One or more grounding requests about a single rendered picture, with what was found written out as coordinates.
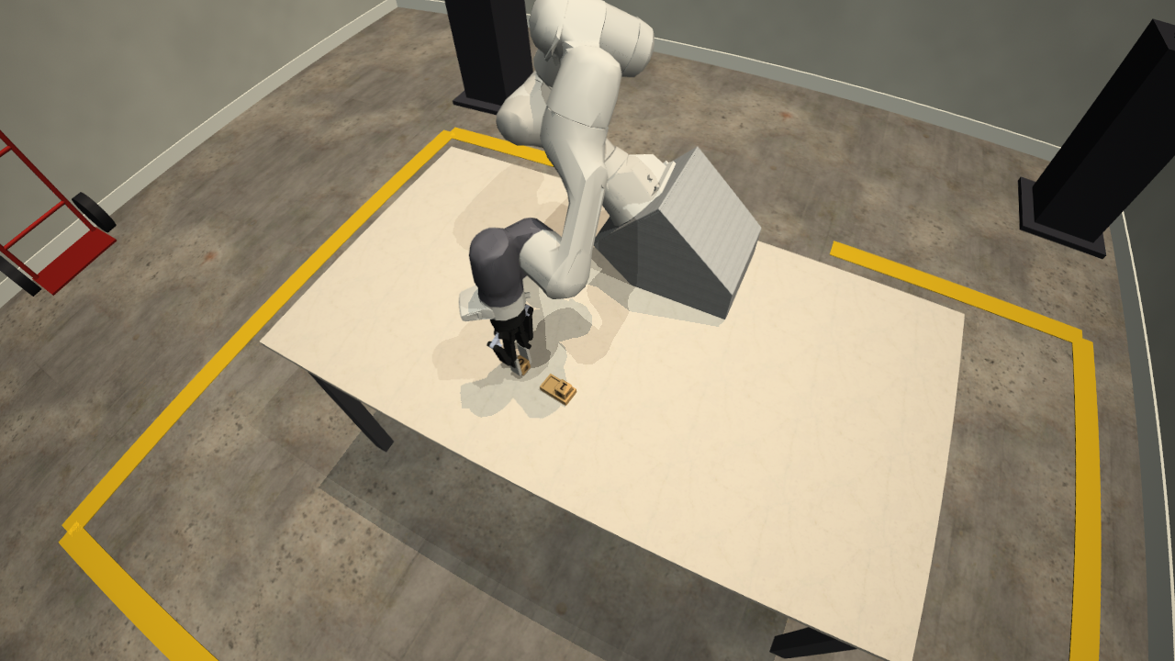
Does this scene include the brown rectangular tray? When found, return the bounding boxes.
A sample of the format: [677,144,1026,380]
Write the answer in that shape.
[541,375,576,406]

